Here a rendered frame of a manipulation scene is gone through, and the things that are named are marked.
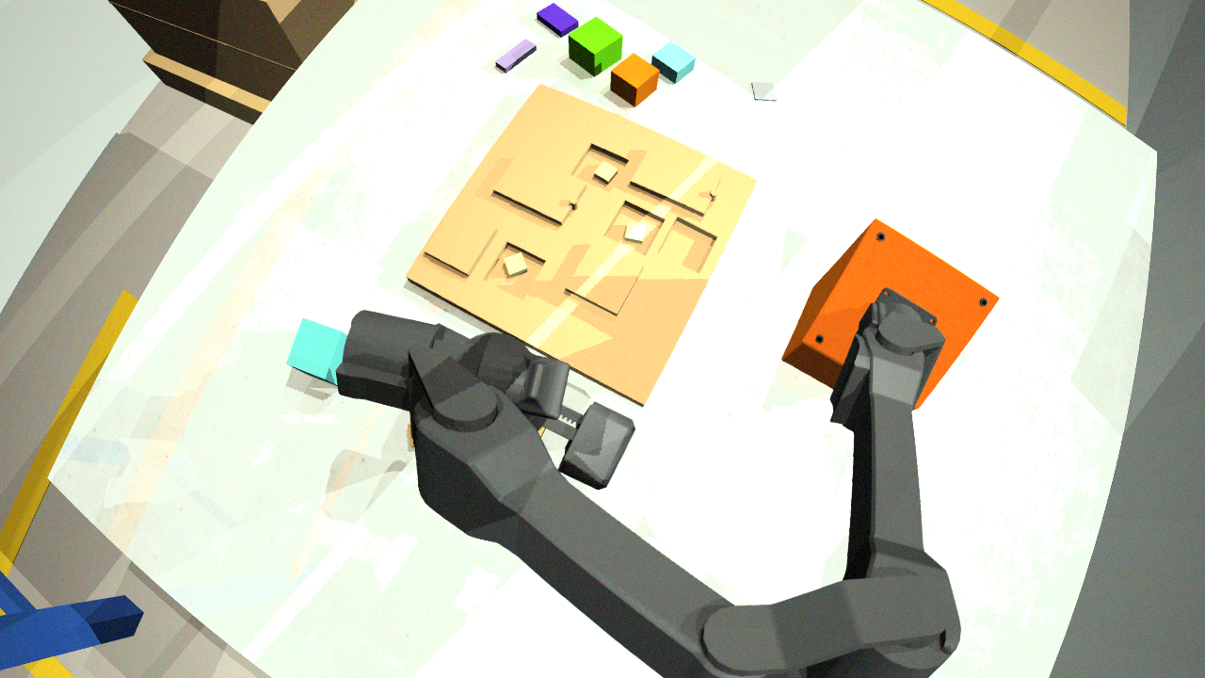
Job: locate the light teal cube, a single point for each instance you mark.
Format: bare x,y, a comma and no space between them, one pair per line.
673,62

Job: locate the turquoise cube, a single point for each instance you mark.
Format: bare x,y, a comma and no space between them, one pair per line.
317,350

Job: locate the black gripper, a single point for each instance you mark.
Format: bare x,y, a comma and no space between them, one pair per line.
596,445

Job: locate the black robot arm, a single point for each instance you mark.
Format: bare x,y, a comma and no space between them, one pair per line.
483,467

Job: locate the purple flat block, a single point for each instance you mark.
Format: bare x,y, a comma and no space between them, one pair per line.
557,19

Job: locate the green cube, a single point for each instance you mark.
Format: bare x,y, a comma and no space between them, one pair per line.
595,46

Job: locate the pale yellow square board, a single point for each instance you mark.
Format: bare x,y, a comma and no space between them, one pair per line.
613,309

